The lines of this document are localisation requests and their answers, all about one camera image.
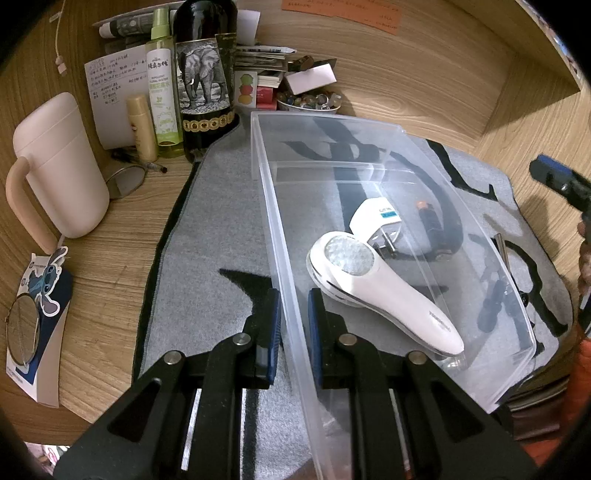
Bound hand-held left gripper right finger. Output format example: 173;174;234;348
307;288;537;480

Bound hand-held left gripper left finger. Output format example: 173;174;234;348
53;289;282;480

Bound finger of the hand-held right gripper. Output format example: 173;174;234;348
529;155;591;214

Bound black handled screwdriver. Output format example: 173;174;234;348
475;233;529;333

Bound clear plastic storage box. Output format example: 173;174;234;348
249;111;539;480

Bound white plug adapter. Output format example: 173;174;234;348
348;196;402;259

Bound person's right hand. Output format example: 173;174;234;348
577;220;591;296

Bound white handheld lint remover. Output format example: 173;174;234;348
305;232;465;357

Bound wooden shelf side panel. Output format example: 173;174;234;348
475;0;583;145

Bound grey mat with black pattern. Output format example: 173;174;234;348
131;111;575;480

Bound black cylinder with orange tip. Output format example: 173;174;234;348
414;200;439;234

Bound thin framed eyeglasses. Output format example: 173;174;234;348
104;164;151;200

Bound orange garment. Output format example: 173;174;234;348
566;323;591;444

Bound bowl of beads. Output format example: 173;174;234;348
276;90;342;116

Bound small red box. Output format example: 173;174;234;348
255;85;278;110

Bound blue white cartoon card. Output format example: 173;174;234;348
4;247;75;409

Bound box with coloured dots print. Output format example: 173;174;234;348
235;70;258;109

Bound small yellow lotion bottle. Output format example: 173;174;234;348
126;95;159;162

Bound dark brown object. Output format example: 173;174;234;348
505;378;573;441

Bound blank white card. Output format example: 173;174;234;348
284;65;337;95

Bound dark bottle with elephant label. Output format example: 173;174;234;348
172;0;241;164

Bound green spray bottle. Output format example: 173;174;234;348
145;7;184;158

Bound orange paper note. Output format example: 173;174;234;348
281;0;402;35

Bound stack of papers and cards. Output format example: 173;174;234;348
235;44;296;88

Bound handwritten paper note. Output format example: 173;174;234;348
84;44;153;151

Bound white paper sheet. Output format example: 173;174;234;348
235;9;262;47

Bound white printed tube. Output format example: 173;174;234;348
98;9;158;40

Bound cream mug with handle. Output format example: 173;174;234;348
6;92;110;254

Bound white charging cable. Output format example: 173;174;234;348
48;0;68;75

